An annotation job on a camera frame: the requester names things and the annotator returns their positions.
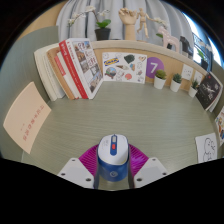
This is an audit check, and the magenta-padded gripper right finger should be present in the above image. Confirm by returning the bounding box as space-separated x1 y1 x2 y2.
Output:
128 143 169 189

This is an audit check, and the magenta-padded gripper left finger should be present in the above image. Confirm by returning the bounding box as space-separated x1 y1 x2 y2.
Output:
57 143 101 190

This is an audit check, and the blue and white computer mouse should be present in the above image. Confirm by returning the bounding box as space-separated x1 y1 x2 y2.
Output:
96 133 130 183

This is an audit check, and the white mouse pad with drawing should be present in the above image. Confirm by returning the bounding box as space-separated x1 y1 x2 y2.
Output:
194 132 218 164

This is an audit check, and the pale pink booklet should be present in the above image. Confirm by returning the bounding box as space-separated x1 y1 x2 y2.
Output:
2 81 53 155

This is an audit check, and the small plant in white pot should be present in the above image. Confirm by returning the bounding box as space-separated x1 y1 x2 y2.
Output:
188 79 199 99
169 72 183 93
153 69 168 90

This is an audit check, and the brown book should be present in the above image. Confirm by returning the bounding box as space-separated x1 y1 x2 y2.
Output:
45 46 78 101

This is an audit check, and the black cover book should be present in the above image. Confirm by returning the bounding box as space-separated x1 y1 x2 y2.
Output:
195 71 223 111

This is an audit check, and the thick white book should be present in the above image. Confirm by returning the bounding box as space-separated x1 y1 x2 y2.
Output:
208 79 224 113

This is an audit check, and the red-spined photo cover book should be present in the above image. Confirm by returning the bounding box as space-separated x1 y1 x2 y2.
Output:
58 37 104 100

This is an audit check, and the round purple number sign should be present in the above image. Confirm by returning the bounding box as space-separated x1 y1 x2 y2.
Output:
145 56 165 80

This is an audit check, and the white sheet of mixed stickers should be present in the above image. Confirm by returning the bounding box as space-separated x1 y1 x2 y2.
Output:
101 51 148 85

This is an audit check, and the green felt desk partition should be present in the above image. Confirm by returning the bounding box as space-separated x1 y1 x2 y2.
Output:
0 25 61 158
209 59 224 111

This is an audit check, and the white orchid in black pot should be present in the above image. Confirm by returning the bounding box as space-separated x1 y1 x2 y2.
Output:
67 5 112 42
196 48 210 72
154 17 171 39

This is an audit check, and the black horse figure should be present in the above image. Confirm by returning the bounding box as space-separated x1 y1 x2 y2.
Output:
179 35 194 58

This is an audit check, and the pink horse figure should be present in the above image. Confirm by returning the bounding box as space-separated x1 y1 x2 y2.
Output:
157 25 181 54

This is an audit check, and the dark-framed window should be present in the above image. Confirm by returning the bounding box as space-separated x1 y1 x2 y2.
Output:
184 13 223 68

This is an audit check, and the wooden hand model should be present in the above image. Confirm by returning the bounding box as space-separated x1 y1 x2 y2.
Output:
118 7 139 42

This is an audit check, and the wooden artist mannequin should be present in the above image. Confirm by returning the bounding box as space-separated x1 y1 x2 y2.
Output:
135 7 161 43

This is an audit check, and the grey curtain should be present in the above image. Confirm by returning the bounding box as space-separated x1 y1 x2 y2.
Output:
55 0 194 48

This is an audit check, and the white wall socket plate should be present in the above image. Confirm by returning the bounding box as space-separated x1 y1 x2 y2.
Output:
180 63 194 82
193 69 204 84

